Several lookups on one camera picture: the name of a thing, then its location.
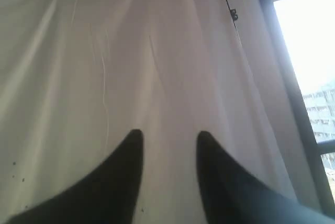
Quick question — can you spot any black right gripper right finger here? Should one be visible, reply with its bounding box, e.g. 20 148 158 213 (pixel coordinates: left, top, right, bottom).
196 131 334 223

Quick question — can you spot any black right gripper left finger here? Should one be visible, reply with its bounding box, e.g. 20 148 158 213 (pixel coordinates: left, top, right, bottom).
8 129 144 223

